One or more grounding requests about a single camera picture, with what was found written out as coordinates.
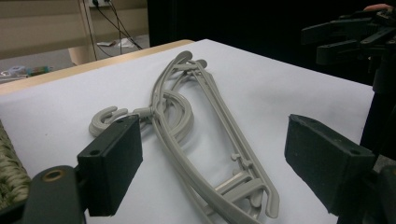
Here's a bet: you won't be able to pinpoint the colourful toys on floor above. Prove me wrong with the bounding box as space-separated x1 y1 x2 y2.
0 64 51 79

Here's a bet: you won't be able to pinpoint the light wooden shelf unit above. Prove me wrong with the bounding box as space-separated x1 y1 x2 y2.
0 0 149 65

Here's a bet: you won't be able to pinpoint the grey plastic clothes hanger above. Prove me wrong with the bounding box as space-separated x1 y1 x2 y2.
134 57 265 224
88 50 280 224

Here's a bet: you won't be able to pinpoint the green woven basket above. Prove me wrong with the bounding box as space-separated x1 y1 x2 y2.
0 119 32 210

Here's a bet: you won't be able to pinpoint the white table cloth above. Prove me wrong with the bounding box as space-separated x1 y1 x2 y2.
0 38 375 224

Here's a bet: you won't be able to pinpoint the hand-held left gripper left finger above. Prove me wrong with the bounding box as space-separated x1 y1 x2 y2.
77 114 144 217

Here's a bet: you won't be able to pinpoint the white crumpled paper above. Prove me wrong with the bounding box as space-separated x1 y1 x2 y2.
96 37 138 49

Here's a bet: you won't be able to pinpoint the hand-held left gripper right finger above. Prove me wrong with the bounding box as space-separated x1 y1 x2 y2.
283 113 377 217

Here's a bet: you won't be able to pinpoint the black cables by shelf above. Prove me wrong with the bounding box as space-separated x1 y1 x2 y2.
92 0 144 59

